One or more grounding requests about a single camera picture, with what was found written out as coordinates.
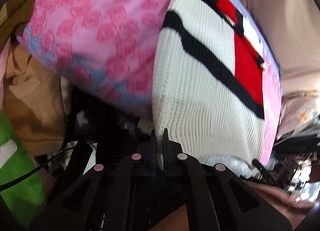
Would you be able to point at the pink floral bed sheet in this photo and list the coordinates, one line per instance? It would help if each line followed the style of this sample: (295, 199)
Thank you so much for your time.
(108, 47)

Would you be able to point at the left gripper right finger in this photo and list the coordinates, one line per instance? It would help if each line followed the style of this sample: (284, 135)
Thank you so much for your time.
(215, 197)

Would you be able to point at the green cloth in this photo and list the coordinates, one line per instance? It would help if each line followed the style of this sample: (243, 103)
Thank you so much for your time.
(27, 198)

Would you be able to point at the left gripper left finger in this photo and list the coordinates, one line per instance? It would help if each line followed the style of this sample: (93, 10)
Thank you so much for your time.
(115, 194)

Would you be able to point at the pale floral hanging cloth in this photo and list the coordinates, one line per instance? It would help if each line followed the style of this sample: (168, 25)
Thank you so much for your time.
(298, 110)

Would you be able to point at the beige fabric backdrop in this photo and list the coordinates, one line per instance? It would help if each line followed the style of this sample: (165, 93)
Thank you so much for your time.
(291, 28)

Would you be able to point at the red white black knit sweater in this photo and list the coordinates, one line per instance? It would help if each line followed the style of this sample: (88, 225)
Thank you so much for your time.
(208, 81)

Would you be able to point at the tan brown fabric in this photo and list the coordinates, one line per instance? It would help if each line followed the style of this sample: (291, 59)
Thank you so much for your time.
(33, 102)

